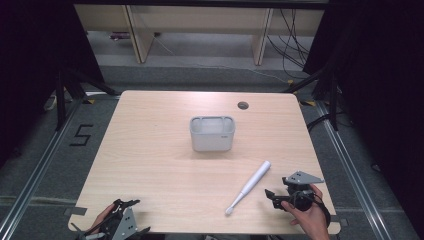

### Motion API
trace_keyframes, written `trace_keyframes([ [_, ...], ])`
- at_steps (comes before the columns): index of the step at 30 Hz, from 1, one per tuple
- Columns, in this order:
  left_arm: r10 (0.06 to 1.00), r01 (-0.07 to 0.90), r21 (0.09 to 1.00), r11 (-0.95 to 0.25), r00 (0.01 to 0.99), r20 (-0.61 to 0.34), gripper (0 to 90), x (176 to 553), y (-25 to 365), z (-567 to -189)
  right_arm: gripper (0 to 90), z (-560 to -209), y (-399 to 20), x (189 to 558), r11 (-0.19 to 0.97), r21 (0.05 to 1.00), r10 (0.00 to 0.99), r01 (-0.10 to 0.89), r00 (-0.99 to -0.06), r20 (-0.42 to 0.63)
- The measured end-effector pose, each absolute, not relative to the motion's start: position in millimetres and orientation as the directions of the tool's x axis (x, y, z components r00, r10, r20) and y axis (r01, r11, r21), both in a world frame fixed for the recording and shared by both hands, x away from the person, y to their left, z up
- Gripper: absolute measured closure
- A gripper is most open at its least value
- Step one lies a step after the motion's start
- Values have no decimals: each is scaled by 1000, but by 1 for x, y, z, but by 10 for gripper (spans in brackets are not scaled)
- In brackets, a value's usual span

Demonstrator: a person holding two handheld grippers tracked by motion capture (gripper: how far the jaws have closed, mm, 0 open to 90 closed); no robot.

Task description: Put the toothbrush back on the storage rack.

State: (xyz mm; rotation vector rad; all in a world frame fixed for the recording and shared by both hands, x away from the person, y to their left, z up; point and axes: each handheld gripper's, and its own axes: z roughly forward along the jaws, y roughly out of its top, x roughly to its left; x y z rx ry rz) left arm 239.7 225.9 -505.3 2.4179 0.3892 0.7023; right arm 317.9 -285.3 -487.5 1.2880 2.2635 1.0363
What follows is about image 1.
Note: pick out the black curtain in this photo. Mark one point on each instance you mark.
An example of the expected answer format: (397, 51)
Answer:
(36, 66)
(383, 100)

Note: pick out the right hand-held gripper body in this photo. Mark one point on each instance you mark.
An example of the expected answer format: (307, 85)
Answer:
(301, 193)

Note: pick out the white electric toothbrush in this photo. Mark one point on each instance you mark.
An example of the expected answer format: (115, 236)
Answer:
(250, 185)

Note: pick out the white plastic storage box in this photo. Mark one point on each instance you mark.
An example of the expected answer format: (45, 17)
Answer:
(212, 138)

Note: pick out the metal floor rail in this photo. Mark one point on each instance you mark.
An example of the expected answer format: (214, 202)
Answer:
(36, 173)
(353, 173)

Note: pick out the small purple object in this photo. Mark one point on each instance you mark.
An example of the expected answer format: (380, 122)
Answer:
(119, 35)

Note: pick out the grey tape strip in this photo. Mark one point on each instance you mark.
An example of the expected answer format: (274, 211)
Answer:
(76, 211)
(341, 222)

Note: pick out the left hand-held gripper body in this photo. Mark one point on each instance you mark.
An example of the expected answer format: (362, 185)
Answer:
(124, 226)

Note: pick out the person's left hand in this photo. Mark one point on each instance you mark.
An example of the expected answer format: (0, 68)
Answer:
(101, 216)

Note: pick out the black metal stand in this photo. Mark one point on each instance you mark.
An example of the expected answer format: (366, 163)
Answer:
(61, 100)
(333, 96)

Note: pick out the person's right hand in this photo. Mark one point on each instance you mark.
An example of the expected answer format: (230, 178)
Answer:
(311, 221)

